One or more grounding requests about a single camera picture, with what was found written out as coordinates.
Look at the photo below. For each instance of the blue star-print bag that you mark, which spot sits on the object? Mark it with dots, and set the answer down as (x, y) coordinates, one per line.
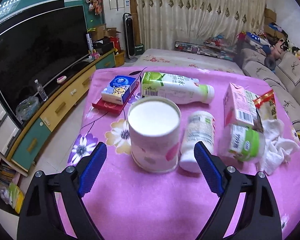
(252, 38)

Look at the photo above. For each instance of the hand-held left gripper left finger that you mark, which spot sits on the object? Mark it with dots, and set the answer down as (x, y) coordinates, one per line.
(95, 170)

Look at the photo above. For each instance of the white pill bottle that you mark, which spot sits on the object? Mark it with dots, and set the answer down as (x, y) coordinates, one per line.
(200, 130)

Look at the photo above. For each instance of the pile of plush toys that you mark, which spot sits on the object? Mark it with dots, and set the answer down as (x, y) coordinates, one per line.
(285, 45)

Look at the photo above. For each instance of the blue tissue pack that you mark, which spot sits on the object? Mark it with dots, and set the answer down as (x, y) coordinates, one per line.
(117, 87)

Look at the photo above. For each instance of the stacked cardboard boxes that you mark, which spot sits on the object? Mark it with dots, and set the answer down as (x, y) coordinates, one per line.
(270, 15)

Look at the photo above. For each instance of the pink floral tablecloth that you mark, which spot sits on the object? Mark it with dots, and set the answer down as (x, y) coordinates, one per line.
(150, 205)

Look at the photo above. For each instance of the small pink white object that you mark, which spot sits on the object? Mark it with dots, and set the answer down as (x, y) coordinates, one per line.
(61, 79)

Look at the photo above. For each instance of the pink milk carton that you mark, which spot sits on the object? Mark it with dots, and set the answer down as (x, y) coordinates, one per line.
(237, 105)

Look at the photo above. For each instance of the yellow green television cabinet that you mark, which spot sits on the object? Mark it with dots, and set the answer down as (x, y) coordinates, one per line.
(65, 100)

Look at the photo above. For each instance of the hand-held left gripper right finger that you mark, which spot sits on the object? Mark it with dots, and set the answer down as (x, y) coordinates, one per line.
(207, 170)

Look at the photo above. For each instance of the clear water bottle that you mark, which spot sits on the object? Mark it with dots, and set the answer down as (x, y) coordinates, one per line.
(41, 91)

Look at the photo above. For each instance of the white paper cup pink print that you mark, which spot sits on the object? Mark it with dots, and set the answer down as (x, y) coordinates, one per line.
(152, 135)

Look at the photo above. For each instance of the long tray of toys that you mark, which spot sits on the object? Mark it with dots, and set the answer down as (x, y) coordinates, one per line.
(202, 48)

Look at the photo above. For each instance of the glass bowl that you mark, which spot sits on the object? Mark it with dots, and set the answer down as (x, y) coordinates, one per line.
(27, 107)

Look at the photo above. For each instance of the red snack packet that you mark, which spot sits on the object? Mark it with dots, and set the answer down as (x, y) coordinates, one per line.
(267, 105)

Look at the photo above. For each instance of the white floral bed sheet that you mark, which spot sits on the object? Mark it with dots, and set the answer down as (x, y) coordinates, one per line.
(185, 60)

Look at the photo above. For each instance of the flat red box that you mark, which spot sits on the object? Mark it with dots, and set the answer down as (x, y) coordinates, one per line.
(110, 108)

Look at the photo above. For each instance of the stack of books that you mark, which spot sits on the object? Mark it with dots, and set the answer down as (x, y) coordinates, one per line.
(5, 180)

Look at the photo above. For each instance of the white standing air conditioner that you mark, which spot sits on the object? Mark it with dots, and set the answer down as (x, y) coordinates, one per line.
(115, 2)

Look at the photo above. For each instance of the black television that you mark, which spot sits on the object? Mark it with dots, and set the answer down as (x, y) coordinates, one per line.
(27, 55)

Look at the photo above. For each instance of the beige sofa with deer covers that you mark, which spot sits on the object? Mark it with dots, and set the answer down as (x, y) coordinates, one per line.
(277, 85)

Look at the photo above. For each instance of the large green white drink bottle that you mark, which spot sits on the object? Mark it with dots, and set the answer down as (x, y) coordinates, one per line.
(170, 87)

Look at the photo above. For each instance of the beige patterned curtain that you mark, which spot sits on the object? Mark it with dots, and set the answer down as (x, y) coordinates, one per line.
(195, 12)

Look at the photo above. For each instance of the artificial flower bunch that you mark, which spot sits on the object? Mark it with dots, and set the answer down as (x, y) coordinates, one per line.
(93, 1)

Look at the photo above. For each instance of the open cardboard box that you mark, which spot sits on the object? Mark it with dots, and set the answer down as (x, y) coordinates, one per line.
(113, 33)
(98, 31)

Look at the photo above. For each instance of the black tower fan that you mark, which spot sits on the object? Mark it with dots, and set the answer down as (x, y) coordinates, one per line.
(129, 37)

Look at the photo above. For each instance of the crumpled white tissue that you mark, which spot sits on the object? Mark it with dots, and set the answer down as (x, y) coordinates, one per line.
(277, 150)

